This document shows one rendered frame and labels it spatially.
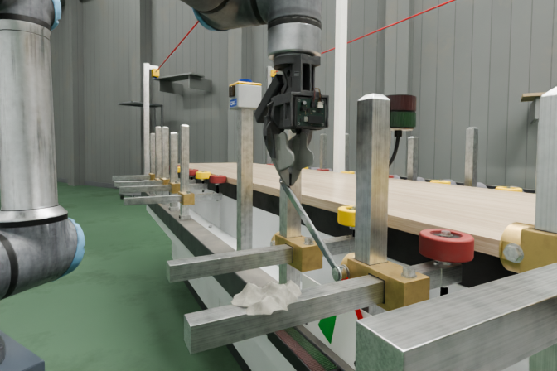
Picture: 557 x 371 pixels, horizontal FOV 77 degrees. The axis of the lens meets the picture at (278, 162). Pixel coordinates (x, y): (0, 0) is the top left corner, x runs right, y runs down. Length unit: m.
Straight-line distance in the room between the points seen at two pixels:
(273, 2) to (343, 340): 0.56
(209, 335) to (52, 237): 0.63
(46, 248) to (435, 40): 4.95
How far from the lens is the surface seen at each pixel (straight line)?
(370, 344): 0.19
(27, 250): 0.96
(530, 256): 0.40
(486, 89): 5.09
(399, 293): 0.51
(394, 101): 0.56
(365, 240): 0.55
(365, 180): 0.54
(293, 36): 0.57
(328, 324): 0.66
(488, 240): 0.67
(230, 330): 0.42
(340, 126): 2.17
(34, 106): 0.98
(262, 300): 0.43
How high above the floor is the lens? 1.04
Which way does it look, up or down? 2 degrees down
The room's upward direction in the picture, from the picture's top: 1 degrees clockwise
